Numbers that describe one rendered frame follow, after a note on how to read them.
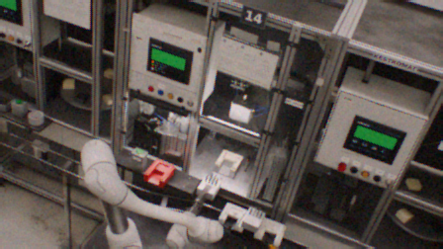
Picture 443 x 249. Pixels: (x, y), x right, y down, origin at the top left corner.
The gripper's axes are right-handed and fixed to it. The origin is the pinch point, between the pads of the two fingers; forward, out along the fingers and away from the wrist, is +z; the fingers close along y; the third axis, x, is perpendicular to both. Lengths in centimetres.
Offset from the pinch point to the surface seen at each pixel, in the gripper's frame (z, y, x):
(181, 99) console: 20, 39, 29
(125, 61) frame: 22, 48, 66
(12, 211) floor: 4, -104, 146
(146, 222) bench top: -7.4, -35.4, 30.0
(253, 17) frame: 23, 97, 0
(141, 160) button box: 7.7, -3.6, 43.8
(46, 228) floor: 4, -104, 114
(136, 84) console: 21, 37, 57
